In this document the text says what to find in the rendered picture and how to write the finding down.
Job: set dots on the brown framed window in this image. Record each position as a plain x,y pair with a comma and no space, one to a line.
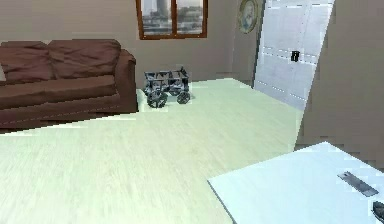
173,20

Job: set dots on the pale blue table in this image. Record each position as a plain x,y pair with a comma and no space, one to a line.
300,190

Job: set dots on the black metal toy cart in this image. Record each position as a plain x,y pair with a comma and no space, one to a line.
166,83

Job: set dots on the white room door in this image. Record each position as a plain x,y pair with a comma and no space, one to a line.
290,50

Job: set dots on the grey remote control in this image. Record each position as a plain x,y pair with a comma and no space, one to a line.
357,183

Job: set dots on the dark round object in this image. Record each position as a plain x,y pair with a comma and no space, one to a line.
379,211

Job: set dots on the brown sofa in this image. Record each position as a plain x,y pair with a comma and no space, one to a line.
66,86

